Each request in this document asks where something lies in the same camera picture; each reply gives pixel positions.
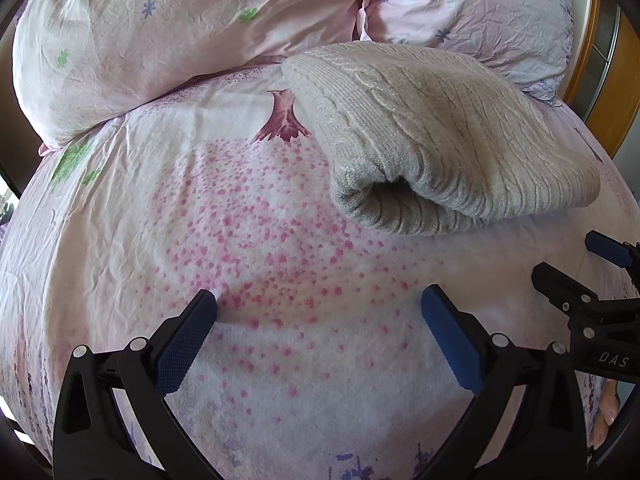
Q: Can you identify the wooden bed headboard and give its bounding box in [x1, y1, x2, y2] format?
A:
[561, 0, 640, 162]

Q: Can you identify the pink tree print bed sheet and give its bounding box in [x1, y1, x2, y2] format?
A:
[0, 58, 640, 480]

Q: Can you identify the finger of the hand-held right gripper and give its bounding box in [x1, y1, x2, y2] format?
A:
[584, 230, 640, 269]
[530, 261, 640, 322]

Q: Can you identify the person's right hand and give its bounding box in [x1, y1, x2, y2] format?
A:
[588, 382, 622, 452]

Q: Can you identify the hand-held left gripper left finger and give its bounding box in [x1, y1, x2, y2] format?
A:
[52, 289, 219, 480]

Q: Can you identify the grey knitted sweater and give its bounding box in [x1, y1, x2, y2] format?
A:
[281, 44, 602, 237]

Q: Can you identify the pink floral pillow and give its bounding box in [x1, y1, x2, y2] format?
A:
[356, 0, 577, 100]
[11, 0, 374, 149]

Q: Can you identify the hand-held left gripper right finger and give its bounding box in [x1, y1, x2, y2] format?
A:
[420, 284, 589, 480]

